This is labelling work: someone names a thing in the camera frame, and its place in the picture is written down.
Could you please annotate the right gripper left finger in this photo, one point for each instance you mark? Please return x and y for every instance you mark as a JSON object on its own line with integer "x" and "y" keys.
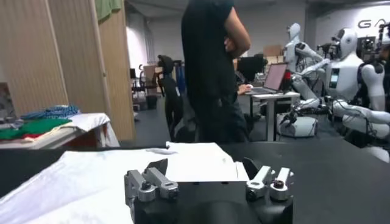
{"x": 158, "y": 181}

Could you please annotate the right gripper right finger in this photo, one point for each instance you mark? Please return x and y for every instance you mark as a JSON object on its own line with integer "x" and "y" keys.
{"x": 262, "y": 179}

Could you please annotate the white t-shirt with pink print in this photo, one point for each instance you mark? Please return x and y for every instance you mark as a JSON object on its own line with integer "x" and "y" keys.
{"x": 91, "y": 182}

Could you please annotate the black trash bin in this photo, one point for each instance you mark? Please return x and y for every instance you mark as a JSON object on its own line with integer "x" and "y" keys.
{"x": 151, "y": 102}

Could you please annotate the white standing desk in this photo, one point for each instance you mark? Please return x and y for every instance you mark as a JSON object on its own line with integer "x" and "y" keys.
{"x": 271, "y": 100}

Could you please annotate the black office chair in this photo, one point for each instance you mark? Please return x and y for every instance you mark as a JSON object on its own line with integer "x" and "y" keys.
{"x": 172, "y": 91}

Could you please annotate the white cloth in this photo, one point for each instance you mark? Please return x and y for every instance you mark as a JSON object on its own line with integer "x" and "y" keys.
{"x": 90, "y": 120}

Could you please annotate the seated person at laptop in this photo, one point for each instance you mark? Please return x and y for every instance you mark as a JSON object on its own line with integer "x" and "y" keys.
{"x": 243, "y": 89}

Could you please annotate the black cantilever chair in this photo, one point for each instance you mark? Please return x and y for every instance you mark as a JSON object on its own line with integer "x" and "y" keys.
{"x": 143, "y": 82}

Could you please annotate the silver open laptop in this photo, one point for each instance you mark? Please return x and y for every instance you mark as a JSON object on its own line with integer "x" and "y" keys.
{"x": 275, "y": 76}

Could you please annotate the white side table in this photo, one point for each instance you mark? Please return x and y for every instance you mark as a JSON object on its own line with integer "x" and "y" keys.
{"x": 55, "y": 138}

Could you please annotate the standing person in black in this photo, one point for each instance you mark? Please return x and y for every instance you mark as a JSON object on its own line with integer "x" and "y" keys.
{"x": 207, "y": 67}

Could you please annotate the blue striped garment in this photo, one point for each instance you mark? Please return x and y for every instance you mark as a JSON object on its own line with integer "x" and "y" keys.
{"x": 51, "y": 112}

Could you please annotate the cardboard box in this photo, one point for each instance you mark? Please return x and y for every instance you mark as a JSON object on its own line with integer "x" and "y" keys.
{"x": 272, "y": 51}

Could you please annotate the white humanoid robot with screen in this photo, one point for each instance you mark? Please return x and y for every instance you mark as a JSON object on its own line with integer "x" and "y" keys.
{"x": 344, "y": 76}

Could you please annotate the red folded garment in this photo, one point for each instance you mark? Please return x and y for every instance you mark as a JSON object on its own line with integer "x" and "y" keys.
{"x": 32, "y": 136}

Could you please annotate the green folded t-shirt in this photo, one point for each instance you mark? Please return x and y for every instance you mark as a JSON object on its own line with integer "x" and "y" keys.
{"x": 33, "y": 126}

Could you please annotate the bamboo folding screen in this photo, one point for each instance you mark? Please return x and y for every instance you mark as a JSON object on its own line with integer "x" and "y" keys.
{"x": 36, "y": 54}

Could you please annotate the green hanging cloth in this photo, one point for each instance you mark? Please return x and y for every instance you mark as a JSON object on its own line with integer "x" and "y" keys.
{"x": 106, "y": 7}

